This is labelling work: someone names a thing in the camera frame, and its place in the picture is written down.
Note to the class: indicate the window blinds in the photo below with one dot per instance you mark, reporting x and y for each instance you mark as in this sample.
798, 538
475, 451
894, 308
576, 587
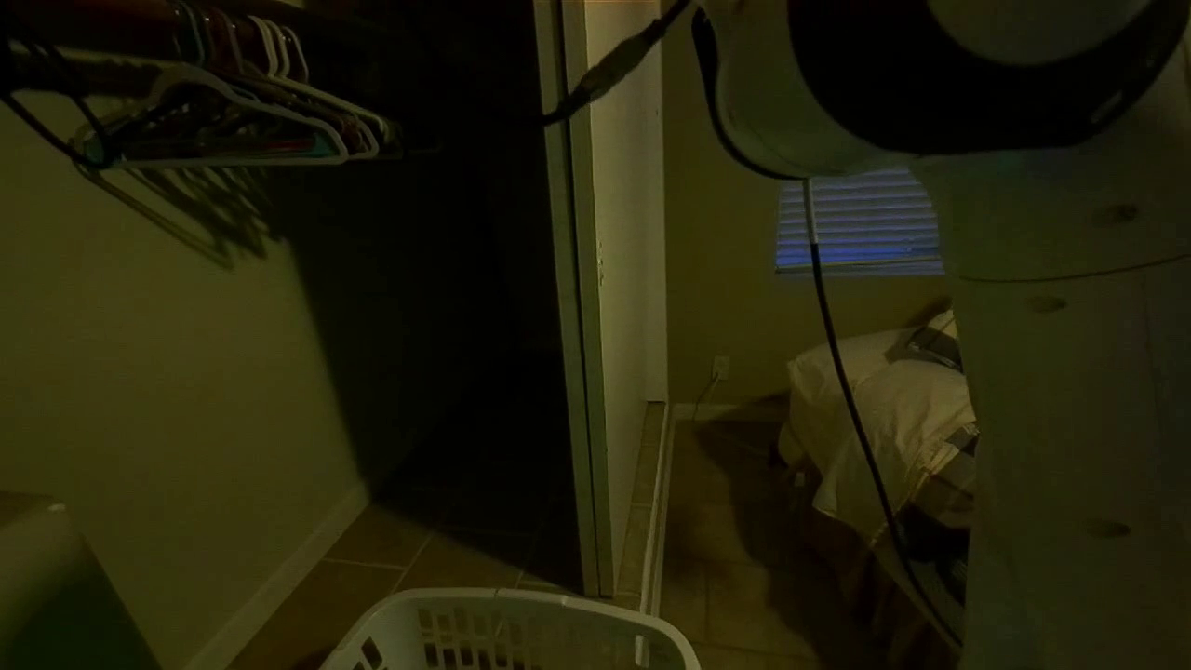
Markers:
857, 226

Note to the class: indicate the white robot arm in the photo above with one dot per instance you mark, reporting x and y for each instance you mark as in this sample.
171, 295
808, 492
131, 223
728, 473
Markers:
1054, 145

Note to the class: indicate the bed with white bedding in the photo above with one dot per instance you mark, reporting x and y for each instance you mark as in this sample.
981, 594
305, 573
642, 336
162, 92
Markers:
888, 425

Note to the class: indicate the clothes hangers on rod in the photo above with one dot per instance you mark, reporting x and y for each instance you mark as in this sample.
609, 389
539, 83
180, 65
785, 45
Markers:
177, 83

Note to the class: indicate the white door frame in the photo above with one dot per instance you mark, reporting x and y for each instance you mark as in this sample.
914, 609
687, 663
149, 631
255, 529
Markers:
609, 243

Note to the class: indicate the white plastic laundry basket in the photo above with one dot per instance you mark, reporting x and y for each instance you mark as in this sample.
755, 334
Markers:
509, 631

